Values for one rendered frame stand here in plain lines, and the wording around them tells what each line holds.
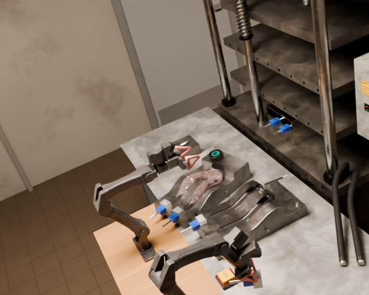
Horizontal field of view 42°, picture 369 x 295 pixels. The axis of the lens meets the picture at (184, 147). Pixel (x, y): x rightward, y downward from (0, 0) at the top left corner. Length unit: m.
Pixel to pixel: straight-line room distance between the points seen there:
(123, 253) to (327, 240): 0.99
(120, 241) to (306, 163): 1.12
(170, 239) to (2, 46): 2.52
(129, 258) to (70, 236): 1.66
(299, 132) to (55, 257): 2.13
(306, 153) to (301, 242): 0.72
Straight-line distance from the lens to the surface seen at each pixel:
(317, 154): 2.86
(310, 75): 2.59
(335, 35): 2.37
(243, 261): 1.91
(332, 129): 2.45
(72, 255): 3.91
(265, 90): 3.06
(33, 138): 4.70
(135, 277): 2.37
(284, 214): 2.36
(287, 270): 2.21
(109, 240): 2.62
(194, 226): 2.35
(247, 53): 2.94
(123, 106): 4.79
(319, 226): 2.39
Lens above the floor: 2.46
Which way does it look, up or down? 32 degrees down
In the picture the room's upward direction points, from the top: 16 degrees counter-clockwise
